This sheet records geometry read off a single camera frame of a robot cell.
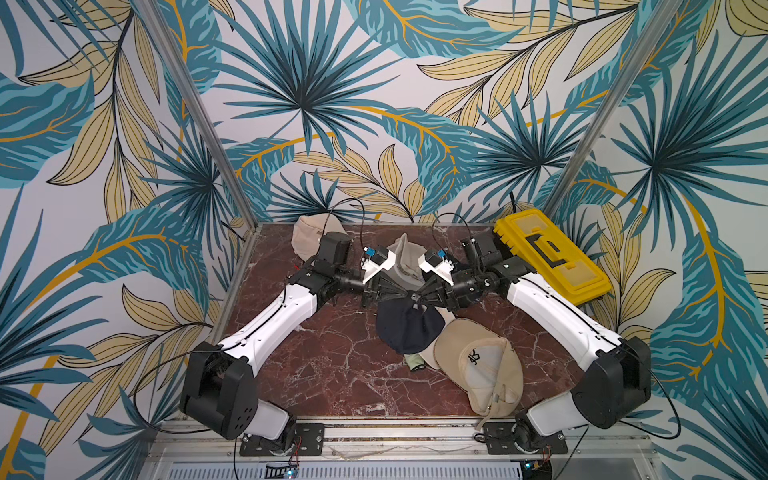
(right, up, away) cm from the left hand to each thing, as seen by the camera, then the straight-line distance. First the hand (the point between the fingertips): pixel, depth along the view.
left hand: (403, 297), depth 69 cm
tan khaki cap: (+24, -22, +17) cm, 37 cm away
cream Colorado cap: (+8, -18, +12) cm, 23 cm away
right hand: (+3, -1, +4) cm, 5 cm away
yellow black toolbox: (+47, +9, +21) cm, 52 cm away
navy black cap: (+1, -7, 0) cm, 7 cm away
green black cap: (+4, -20, +15) cm, 25 cm away
